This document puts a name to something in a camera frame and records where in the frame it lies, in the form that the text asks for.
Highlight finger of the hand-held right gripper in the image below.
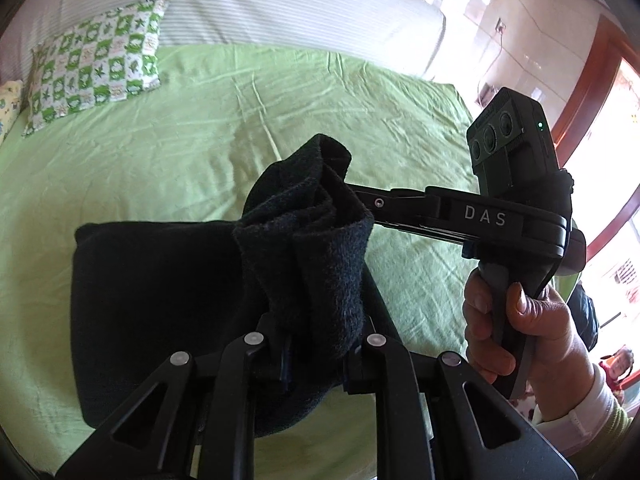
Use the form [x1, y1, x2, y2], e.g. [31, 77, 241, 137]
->
[345, 182, 444, 234]

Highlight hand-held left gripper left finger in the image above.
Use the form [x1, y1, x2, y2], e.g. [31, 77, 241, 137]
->
[55, 314, 293, 480]

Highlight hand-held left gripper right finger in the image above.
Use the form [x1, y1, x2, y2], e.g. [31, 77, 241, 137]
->
[344, 332, 578, 480]

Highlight black pants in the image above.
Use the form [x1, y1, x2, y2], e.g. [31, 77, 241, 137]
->
[70, 132, 401, 436]

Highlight person's right forearm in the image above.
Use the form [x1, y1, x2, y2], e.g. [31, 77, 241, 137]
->
[532, 360, 633, 463]

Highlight person's right hand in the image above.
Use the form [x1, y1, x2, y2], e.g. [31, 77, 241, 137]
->
[462, 270, 597, 421]

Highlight green bed sheet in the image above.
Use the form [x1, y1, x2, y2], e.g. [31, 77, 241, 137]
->
[0, 42, 576, 480]

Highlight white striped padded headboard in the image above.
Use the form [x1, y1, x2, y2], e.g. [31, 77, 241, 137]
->
[0, 0, 447, 81]

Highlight green checkered pillow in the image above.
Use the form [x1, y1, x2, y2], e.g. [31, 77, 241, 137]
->
[22, 0, 171, 137]

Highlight yellow patterned pillow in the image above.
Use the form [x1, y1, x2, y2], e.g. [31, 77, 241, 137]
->
[0, 80, 24, 142]

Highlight wooden door frame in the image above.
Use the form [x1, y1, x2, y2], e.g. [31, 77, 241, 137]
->
[550, 12, 640, 261]

